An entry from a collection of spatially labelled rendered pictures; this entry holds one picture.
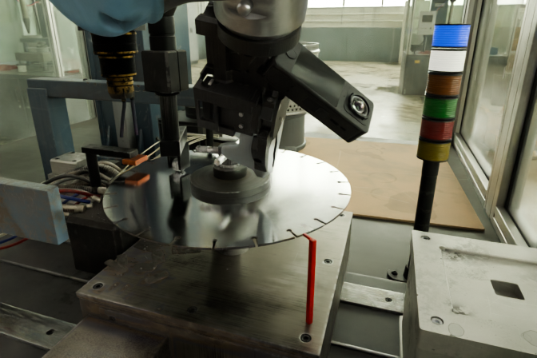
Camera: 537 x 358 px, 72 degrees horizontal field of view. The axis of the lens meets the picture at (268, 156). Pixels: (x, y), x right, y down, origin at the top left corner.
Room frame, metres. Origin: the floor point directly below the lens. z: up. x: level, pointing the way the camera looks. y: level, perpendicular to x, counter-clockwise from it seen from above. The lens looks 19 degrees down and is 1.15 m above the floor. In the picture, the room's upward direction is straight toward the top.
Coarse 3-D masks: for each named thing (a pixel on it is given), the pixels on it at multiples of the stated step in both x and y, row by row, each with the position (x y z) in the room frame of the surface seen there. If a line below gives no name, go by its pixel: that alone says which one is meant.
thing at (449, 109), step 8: (424, 96) 0.53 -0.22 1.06; (432, 96) 0.52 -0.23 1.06; (424, 104) 0.53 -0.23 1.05; (432, 104) 0.51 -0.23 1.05; (440, 104) 0.51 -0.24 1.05; (448, 104) 0.51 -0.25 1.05; (456, 104) 0.51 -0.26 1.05; (424, 112) 0.52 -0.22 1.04; (432, 112) 0.51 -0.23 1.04; (440, 112) 0.51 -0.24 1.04; (448, 112) 0.51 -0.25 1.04
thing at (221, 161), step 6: (222, 144) 0.48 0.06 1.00; (228, 144) 0.48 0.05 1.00; (234, 144) 0.48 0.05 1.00; (198, 150) 0.48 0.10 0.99; (204, 150) 0.48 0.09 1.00; (210, 150) 0.48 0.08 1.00; (216, 150) 0.48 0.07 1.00; (222, 156) 0.44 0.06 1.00; (216, 162) 0.43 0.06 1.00; (222, 162) 0.44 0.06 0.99; (228, 162) 0.46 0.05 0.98; (234, 162) 0.47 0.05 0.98; (228, 168) 0.46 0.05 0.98
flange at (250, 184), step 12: (204, 168) 0.51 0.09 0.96; (216, 168) 0.47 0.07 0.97; (240, 168) 0.47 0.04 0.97; (192, 180) 0.46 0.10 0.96; (204, 180) 0.46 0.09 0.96; (216, 180) 0.46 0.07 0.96; (228, 180) 0.45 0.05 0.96; (240, 180) 0.46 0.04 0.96; (252, 180) 0.46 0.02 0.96; (264, 180) 0.46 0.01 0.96; (204, 192) 0.43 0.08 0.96; (216, 192) 0.42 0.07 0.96; (228, 192) 0.42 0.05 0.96; (240, 192) 0.42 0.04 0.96; (252, 192) 0.43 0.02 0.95
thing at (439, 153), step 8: (424, 144) 0.52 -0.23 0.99; (432, 144) 0.51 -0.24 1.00; (440, 144) 0.50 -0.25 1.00; (448, 144) 0.51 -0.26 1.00; (424, 152) 0.51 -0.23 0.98; (432, 152) 0.51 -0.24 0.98; (440, 152) 0.51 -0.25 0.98; (448, 152) 0.51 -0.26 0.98; (424, 160) 0.51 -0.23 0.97; (432, 160) 0.51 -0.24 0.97; (440, 160) 0.51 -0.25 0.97
